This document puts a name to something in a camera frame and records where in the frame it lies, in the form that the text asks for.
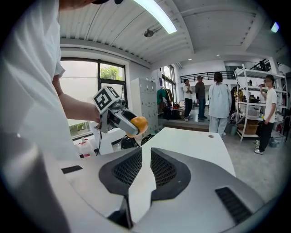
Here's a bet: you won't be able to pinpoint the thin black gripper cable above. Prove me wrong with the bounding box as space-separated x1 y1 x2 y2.
95 123 103 157

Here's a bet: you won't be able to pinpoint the grey metal lockers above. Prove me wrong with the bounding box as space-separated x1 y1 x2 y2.
130 77 160 135

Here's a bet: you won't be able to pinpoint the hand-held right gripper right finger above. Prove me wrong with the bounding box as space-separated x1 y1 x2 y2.
135 147 266 233

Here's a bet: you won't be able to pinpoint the black balcony railing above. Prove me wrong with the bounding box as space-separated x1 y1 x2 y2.
179 71 236 84

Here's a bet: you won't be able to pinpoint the cardboard box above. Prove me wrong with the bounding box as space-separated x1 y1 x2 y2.
237 120 260 135

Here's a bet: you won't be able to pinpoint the person's white shirt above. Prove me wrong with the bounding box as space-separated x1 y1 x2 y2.
1 0 80 161

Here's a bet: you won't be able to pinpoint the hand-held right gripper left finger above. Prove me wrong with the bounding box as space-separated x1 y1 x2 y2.
43 147 143 229

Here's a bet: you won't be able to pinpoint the clothes rack with garments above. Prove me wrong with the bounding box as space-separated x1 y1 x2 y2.
156 87 175 115

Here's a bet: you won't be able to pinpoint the black framed window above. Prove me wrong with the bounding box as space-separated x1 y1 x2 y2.
59 57 127 140
160 65 178 96

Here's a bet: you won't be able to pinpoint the white rectangular table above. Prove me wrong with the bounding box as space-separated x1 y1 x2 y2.
128 127 236 225

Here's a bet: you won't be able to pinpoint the orange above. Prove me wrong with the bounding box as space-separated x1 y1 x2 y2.
126 116 149 138

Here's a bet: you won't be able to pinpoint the person's left forearm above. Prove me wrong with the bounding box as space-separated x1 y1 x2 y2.
51 74 101 125

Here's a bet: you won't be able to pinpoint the clear plastic storage bin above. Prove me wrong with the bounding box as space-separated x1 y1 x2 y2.
269 131 286 148

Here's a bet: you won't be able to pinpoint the wooden steps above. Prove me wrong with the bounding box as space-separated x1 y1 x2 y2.
159 118 211 133

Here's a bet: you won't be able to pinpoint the white metal shelf rack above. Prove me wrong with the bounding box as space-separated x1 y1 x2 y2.
234 64 289 142

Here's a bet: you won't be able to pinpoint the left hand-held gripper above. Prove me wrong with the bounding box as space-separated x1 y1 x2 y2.
92 86 140 137

